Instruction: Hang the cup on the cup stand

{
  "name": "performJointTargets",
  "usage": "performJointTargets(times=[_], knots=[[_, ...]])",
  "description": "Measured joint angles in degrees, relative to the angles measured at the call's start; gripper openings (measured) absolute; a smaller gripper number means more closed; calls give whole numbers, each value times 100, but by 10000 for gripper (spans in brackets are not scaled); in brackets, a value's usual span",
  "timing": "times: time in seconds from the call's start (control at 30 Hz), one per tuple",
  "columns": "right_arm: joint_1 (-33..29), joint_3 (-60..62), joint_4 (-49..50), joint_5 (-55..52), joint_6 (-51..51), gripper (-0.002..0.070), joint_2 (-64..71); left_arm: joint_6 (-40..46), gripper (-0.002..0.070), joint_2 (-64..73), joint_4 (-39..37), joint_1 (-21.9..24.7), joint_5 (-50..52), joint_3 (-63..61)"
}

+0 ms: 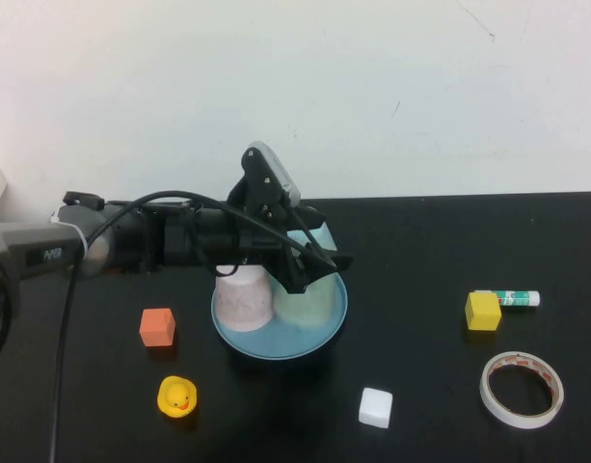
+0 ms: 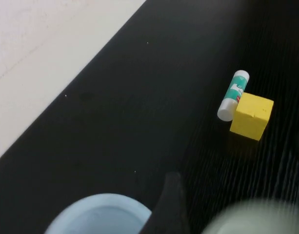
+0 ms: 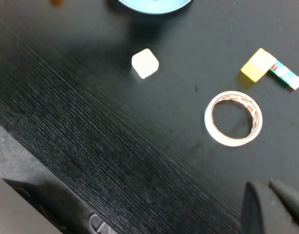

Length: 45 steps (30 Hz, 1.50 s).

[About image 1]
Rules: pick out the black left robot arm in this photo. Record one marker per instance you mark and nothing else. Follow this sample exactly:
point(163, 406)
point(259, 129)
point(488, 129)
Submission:
point(34, 251)

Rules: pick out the yellow rubber duck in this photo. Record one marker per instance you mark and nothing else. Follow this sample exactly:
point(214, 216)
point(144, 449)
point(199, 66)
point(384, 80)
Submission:
point(177, 398)

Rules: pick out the green plastic cup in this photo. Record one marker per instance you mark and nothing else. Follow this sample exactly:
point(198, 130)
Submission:
point(304, 308)

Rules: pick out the white tape roll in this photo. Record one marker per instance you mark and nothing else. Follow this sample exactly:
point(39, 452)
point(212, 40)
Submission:
point(517, 422)

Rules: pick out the pink plastic cup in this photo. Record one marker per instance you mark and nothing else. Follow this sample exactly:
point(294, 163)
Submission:
point(244, 304)

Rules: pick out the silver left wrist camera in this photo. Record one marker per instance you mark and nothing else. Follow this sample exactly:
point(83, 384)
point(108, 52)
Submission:
point(266, 183)

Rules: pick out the blue cup stand with post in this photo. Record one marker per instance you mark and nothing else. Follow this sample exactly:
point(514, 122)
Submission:
point(285, 345)

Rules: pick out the yellow cube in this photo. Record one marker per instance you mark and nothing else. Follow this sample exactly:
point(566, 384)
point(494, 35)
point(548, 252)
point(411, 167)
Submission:
point(483, 312)

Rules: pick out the light blue plastic cup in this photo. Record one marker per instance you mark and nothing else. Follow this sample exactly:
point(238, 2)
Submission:
point(319, 238)

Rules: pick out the orange cube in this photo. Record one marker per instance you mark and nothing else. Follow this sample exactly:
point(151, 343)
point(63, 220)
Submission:
point(157, 328)

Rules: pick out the green and white glue stick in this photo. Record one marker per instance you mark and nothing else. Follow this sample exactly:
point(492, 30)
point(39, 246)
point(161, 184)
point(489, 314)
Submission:
point(517, 299)

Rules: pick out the white cube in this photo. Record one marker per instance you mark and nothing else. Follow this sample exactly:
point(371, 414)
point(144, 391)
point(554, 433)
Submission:
point(375, 407)

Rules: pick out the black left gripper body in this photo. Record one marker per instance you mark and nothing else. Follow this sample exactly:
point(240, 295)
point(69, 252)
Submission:
point(218, 241)

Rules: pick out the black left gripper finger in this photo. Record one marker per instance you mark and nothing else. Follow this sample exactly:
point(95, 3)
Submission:
point(314, 219)
point(307, 270)

